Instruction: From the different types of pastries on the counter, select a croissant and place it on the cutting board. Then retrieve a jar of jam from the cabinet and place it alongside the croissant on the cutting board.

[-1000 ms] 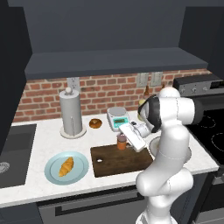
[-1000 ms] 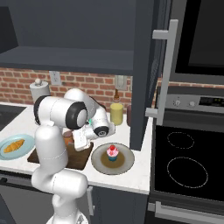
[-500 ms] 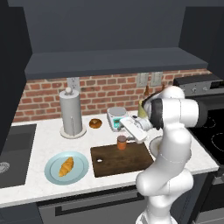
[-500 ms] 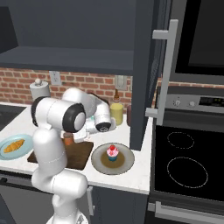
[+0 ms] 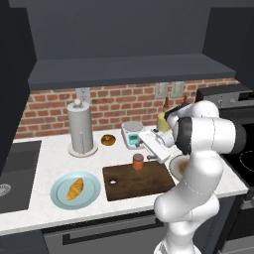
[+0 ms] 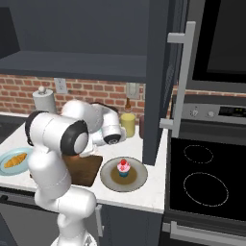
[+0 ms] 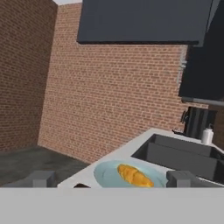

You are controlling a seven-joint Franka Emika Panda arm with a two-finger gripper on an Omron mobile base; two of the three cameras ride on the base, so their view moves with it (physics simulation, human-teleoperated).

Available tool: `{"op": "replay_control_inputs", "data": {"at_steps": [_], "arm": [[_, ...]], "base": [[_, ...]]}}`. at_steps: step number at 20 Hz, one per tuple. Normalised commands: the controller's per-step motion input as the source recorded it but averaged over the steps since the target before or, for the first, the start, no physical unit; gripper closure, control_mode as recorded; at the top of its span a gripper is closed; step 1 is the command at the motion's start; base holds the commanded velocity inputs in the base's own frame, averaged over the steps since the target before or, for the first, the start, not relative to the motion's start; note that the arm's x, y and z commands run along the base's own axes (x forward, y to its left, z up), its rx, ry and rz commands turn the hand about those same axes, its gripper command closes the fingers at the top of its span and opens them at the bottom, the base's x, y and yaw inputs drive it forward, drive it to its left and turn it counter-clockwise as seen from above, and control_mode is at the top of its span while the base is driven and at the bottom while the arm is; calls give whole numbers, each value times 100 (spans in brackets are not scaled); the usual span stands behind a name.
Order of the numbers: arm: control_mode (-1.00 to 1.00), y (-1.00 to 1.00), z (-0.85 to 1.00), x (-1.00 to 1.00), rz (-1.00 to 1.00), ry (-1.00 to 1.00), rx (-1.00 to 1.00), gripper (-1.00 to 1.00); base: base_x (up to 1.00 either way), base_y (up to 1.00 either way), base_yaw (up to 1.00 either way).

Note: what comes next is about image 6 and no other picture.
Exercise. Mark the dark grey wall cabinet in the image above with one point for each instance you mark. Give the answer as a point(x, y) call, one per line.
point(80, 35)

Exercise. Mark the golden croissant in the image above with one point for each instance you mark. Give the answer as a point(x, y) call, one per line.
point(14, 160)

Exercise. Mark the yellow canister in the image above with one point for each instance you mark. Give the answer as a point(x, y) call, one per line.
point(128, 125)

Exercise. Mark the grey plate with brown centre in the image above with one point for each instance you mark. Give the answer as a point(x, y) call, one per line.
point(139, 174)

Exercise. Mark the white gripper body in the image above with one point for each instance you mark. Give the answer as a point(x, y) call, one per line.
point(90, 146)

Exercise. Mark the brown bottle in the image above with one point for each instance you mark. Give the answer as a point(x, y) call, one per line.
point(127, 105)

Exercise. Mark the light blue plate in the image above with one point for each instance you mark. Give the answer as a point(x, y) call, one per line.
point(6, 171)

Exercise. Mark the black microwave oven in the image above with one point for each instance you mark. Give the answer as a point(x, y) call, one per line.
point(221, 41)

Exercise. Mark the white stove knob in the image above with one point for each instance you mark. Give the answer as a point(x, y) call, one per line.
point(194, 112)
point(210, 113)

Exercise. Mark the brown wooden cutting board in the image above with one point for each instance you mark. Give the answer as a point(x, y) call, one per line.
point(84, 171)

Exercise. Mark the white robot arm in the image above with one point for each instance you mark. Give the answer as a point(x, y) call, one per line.
point(51, 166)

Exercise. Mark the white wall switch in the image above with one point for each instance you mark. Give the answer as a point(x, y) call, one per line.
point(132, 91)

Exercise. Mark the dark grey base cabinet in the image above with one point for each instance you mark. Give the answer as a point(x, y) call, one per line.
point(128, 224)

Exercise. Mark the dark grey cabinet door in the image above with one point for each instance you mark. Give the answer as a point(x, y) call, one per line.
point(157, 80)

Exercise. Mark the pink and blue cupcake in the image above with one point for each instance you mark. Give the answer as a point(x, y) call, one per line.
point(123, 168)

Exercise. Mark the black and steel stove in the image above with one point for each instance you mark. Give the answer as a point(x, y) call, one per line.
point(205, 179)

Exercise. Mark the dark red jar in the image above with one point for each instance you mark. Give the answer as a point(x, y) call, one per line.
point(142, 127)

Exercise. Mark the white wall socket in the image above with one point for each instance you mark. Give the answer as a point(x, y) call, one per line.
point(60, 85)

